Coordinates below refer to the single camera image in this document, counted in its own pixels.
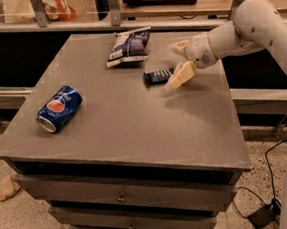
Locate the grey drawer cabinet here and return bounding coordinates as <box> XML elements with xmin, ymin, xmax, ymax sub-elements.
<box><xmin>0</xmin><ymin>32</ymin><xmax>250</xmax><ymax>229</ymax></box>

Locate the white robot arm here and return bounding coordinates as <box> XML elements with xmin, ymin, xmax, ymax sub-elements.
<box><xmin>166</xmin><ymin>0</ymin><xmax>287</xmax><ymax>229</ymax></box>

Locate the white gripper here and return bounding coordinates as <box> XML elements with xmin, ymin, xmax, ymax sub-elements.
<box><xmin>164</xmin><ymin>33</ymin><xmax>218</xmax><ymax>91</ymax></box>

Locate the black floor cable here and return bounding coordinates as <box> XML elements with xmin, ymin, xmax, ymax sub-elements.
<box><xmin>224</xmin><ymin>107</ymin><xmax>287</xmax><ymax>220</ymax></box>

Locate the blue white chip bag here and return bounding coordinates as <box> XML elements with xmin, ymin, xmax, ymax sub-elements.
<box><xmin>107</xmin><ymin>27</ymin><xmax>151</xmax><ymax>67</ymax></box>

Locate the dark blue rxbar wrapper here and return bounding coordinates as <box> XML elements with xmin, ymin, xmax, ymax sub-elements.
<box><xmin>143</xmin><ymin>68</ymin><xmax>175</xmax><ymax>86</ymax></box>

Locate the blue pepsi can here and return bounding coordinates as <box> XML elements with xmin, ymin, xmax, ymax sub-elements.
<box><xmin>36</xmin><ymin>85</ymin><xmax>82</xmax><ymax>133</ymax></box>

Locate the top drawer metal knob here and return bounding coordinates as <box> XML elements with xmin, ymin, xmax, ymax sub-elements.
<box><xmin>116</xmin><ymin>193</ymin><xmax>127</xmax><ymax>204</ymax></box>

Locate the orange white plastic bag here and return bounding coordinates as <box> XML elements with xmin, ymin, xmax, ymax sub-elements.
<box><xmin>42</xmin><ymin>0</ymin><xmax>77</xmax><ymax>22</ymax></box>

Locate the black floor power box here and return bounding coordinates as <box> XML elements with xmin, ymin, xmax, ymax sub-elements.
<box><xmin>247</xmin><ymin>198</ymin><xmax>281</xmax><ymax>229</ymax></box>

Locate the crumpled brown paper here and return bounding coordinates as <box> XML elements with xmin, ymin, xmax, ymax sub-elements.
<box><xmin>0</xmin><ymin>174</ymin><xmax>20</xmax><ymax>201</ymax></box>

